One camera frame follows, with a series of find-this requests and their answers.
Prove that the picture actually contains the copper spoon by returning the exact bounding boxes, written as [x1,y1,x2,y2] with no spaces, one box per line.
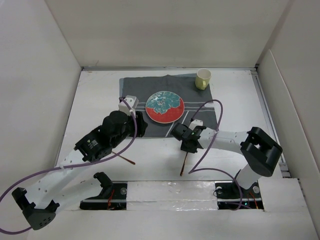
[179,152,188,177]

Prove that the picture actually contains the pale yellow mug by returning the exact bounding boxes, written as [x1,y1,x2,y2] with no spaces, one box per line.
[195,68,212,90]

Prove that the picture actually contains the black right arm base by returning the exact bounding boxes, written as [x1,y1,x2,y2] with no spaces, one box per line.
[213,181,264,210]

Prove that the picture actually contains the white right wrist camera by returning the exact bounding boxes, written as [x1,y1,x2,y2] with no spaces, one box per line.
[189,119,203,130]

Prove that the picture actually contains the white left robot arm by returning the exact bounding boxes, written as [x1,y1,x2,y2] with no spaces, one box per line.
[11,110,148,231]

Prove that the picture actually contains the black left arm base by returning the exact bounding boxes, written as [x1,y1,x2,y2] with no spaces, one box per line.
[79,182,128,211]

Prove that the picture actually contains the red and teal plate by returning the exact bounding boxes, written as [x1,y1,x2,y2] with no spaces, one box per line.
[145,91,185,124]

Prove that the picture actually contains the copper fork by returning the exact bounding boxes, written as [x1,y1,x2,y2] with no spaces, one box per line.
[112,151,136,165]

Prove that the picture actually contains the grey striped cloth placemat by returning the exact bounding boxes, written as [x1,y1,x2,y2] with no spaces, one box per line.
[119,73,217,138]

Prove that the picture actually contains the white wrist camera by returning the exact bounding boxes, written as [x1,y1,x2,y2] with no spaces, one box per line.
[189,119,203,130]
[118,95,139,112]

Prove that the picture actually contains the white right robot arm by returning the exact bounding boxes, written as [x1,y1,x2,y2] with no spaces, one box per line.
[170,120,283,197]

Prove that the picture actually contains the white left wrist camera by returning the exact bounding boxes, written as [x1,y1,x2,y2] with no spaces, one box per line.
[118,95,139,112]

